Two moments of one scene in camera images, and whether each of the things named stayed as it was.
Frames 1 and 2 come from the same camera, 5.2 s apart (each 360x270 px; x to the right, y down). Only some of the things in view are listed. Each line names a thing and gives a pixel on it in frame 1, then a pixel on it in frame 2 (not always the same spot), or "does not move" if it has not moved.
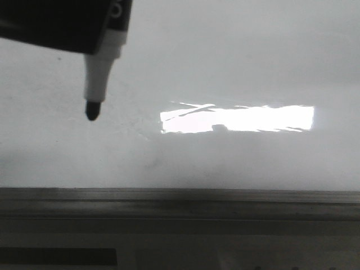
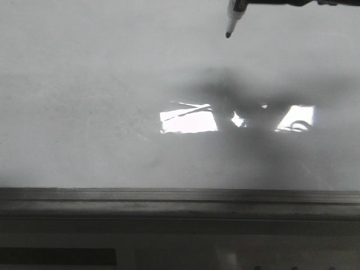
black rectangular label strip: x=27 y=256 does not move
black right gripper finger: x=77 y=25 to x=301 y=3
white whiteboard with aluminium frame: x=220 y=117 does not move
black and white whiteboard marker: x=97 y=65 to x=236 y=9
